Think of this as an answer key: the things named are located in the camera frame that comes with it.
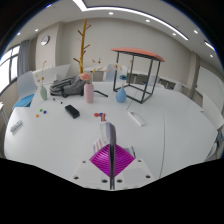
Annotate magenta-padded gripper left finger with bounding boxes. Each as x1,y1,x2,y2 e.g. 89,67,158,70
71,143,113,191

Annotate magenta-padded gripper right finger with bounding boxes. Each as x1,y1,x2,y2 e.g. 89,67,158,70
113,143,155,191

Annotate grey white striped towel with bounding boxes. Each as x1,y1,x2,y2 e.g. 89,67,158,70
92,121,136,159

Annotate white remote control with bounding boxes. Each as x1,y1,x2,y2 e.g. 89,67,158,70
9,119,24,133
127,110,146,127

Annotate black rectangular box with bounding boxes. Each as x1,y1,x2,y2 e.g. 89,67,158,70
64,104,81,120

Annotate blue vase with dried flowers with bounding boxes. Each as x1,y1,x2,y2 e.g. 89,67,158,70
114,63,133,104

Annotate thin black pen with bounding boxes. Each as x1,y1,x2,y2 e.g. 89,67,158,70
93,89,109,98

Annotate pink vase with flowers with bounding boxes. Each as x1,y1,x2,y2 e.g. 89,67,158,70
78,59,108,104

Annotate grey backpack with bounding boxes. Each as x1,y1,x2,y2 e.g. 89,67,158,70
49,75,87,99

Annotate green vase with dried flowers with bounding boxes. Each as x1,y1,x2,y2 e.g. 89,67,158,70
35,60,48,102

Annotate white chair with blue seat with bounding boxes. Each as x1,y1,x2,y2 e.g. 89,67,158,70
12,70,37,109

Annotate black-framed orange-topped small table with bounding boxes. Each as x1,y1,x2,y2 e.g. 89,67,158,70
110,47,166,104

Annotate yellow wooden coat tree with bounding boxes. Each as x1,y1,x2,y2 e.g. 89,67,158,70
73,18,93,75

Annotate grey curtain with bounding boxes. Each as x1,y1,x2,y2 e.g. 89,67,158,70
17,39,31,78

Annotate window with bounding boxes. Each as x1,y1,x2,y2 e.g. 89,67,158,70
0,44,20,94

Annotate ceiling lights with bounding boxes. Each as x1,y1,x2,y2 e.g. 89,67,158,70
16,0,218,51

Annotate white wall board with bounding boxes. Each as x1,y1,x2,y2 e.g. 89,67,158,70
196,65,224,113

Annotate round wall clock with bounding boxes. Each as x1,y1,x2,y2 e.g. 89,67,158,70
40,35,51,47

